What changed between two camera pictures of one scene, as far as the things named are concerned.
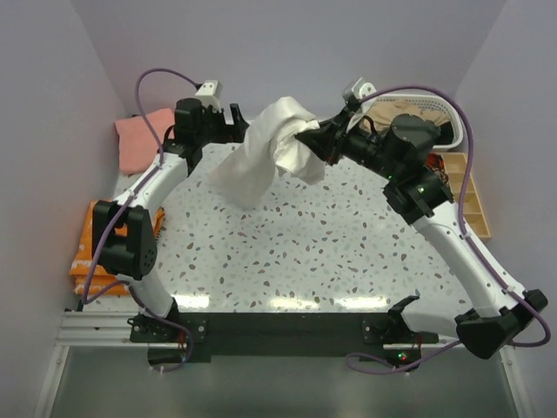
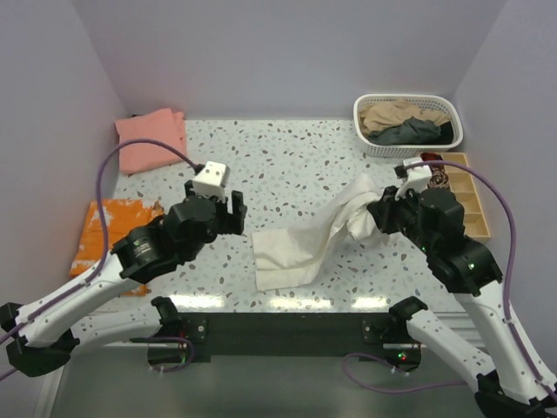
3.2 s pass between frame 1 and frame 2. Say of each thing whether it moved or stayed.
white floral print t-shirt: moved
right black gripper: moved
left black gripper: moved
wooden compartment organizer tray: stayed
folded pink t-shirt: stayed
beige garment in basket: stayed
